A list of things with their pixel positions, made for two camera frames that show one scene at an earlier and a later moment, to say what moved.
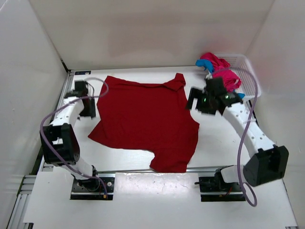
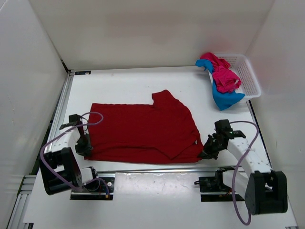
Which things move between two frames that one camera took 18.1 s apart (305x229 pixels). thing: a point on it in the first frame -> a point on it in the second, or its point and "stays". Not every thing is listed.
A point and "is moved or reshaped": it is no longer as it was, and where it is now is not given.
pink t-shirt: (221, 69) stays
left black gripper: (92, 111) -> (86, 150)
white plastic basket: (240, 66) stays
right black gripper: (195, 93) -> (211, 154)
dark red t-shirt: (149, 117) is moved or reshaped
